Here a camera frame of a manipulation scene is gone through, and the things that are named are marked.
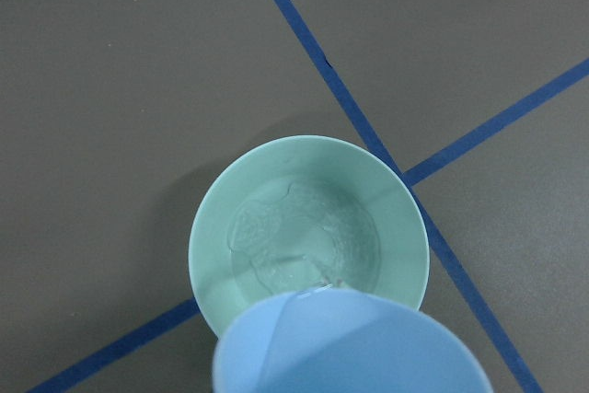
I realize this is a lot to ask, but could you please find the light blue plastic cup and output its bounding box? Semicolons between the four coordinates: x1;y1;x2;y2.
213;289;493;392

